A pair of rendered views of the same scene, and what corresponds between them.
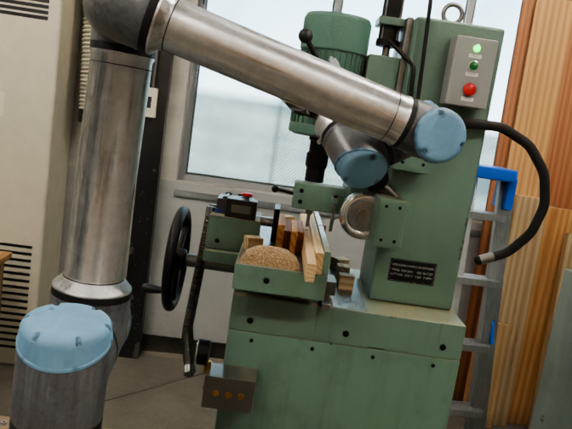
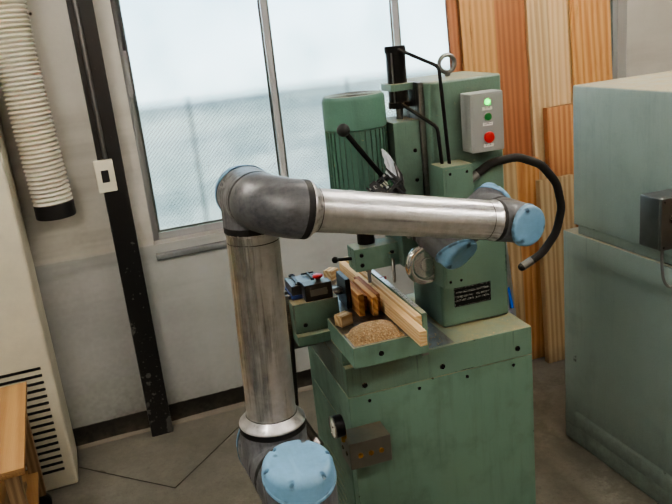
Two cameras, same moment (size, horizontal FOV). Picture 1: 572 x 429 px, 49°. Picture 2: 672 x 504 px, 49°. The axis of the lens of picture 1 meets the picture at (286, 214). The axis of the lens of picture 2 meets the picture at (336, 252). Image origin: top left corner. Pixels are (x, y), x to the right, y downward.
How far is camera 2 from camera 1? 78 cm
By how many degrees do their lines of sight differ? 16
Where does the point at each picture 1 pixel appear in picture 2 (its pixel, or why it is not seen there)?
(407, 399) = (500, 398)
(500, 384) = not seen: hidden behind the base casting
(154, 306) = (170, 375)
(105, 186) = (274, 343)
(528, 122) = not seen: hidden behind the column
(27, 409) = not seen: outside the picture
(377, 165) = (471, 249)
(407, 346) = (491, 357)
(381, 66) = (405, 131)
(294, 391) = (413, 427)
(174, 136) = (138, 200)
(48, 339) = (302, 482)
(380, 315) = (465, 342)
